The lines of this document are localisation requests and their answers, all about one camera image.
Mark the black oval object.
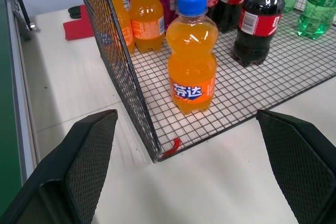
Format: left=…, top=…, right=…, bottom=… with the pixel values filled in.
left=67, top=5, right=82, bottom=19

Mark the red cloth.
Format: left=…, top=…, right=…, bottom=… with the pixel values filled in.
left=62, top=4, right=95, bottom=41

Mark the orange Fanta soda bottle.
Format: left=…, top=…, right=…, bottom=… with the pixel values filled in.
left=165, top=0, right=219, bottom=115
left=97, top=0, right=135, bottom=54
left=124, top=0, right=166, bottom=54

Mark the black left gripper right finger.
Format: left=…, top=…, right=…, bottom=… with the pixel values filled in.
left=256, top=109, right=336, bottom=224

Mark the black handle bracket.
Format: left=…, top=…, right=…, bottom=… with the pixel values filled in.
left=10, top=0, right=40, bottom=41

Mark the red zip tie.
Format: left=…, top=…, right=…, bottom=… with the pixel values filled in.
left=162, top=137, right=182, bottom=157

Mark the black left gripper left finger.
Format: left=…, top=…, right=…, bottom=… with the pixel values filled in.
left=0, top=109, right=119, bottom=224

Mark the black wire mesh rack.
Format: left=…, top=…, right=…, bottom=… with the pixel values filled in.
left=74, top=0, right=336, bottom=163

